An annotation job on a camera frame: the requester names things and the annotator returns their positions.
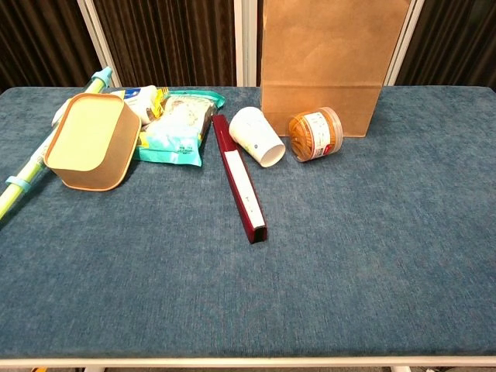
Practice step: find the white blue carton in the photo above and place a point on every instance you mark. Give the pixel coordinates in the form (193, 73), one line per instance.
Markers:
(135, 97)

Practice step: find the white metal table frame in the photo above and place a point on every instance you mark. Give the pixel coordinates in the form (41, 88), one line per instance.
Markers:
(248, 363)

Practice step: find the white paper cup stack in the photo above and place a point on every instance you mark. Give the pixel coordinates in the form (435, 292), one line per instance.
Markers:
(253, 133)

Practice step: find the teal snack packet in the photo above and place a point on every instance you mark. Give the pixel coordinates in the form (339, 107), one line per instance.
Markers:
(174, 135)

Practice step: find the brown paper bag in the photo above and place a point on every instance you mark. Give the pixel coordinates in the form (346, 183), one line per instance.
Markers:
(321, 58)

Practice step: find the white paper packet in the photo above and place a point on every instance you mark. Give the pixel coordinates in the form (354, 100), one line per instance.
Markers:
(58, 118)

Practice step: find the dark red long box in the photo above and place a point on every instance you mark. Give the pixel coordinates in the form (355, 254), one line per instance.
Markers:
(236, 170)

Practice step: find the tan plastic container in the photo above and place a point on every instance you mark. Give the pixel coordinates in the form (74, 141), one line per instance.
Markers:
(89, 139)

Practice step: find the green teal pump tube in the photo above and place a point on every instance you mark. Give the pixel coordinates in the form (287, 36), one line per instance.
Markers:
(19, 178)

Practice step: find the blue fabric table cover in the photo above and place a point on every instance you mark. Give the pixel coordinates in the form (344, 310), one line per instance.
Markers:
(155, 290)

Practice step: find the clear jar of rubber bands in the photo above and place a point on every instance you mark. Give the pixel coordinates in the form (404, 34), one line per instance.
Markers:
(314, 133)

